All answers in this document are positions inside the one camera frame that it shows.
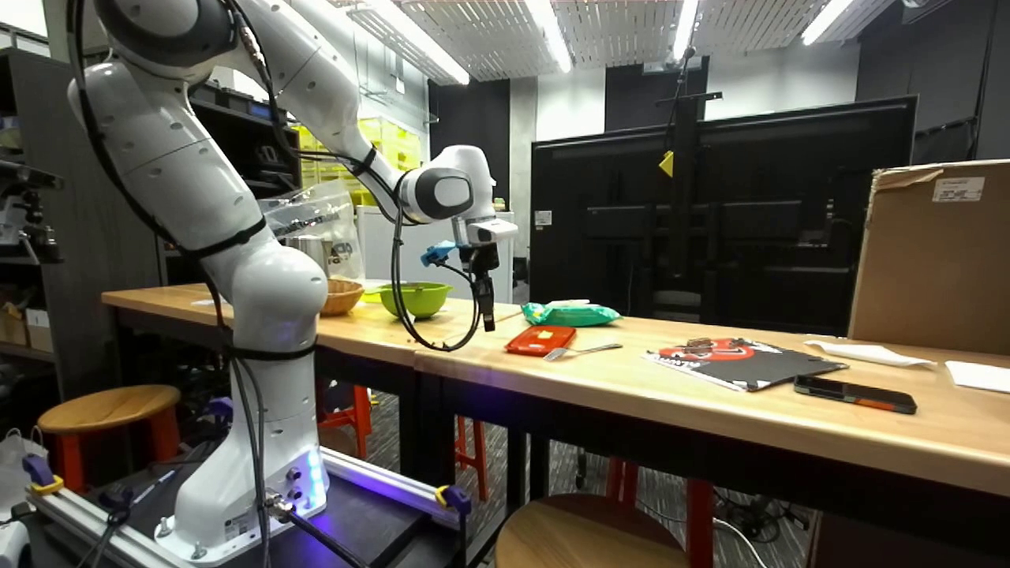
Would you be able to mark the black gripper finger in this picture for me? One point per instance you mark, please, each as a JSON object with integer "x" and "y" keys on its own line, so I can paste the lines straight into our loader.
{"x": 488, "y": 300}

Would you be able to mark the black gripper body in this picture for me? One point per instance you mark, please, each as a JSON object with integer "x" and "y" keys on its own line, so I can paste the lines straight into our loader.
{"x": 480, "y": 261}

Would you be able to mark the red rectangular plastic lid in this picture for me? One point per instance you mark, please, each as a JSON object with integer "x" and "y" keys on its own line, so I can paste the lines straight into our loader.
{"x": 538, "y": 341}

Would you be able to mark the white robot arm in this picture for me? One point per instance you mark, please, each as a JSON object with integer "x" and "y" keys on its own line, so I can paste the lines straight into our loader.
{"x": 184, "y": 189}

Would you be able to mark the green plastic bowl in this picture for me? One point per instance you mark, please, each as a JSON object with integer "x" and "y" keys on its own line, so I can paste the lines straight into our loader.
{"x": 417, "y": 297}

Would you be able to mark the green snack bag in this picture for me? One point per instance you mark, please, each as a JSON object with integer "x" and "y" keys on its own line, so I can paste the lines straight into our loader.
{"x": 583, "y": 315}

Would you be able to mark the silver metal fork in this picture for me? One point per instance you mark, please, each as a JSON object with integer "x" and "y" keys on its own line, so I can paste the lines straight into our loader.
{"x": 580, "y": 351}

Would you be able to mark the woven wicker basket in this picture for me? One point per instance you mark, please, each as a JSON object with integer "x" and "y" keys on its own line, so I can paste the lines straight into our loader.
{"x": 341, "y": 294}

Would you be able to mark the red black printed booklet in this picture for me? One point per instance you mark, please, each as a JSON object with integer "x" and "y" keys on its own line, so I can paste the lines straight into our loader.
{"x": 742, "y": 363}

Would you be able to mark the wooden round stool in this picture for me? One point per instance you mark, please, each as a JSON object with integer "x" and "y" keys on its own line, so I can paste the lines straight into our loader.
{"x": 584, "y": 532}

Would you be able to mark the large black monitor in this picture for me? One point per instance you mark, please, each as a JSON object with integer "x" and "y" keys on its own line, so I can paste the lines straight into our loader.
{"x": 737, "y": 223}

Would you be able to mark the white paper sheet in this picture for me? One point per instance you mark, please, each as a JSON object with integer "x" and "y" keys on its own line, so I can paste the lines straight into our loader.
{"x": 868, "y": 354}

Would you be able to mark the black smartphone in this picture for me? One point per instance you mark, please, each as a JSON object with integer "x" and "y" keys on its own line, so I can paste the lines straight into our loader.
{"x": 861, "y": 395}

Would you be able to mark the orange metal stool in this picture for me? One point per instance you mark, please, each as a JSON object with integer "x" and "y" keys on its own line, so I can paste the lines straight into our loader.
{"x": 111, "y": 407}

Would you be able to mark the brown cardboard box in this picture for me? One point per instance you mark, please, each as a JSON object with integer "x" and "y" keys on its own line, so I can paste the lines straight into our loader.
{"x": 935, "y": 257}

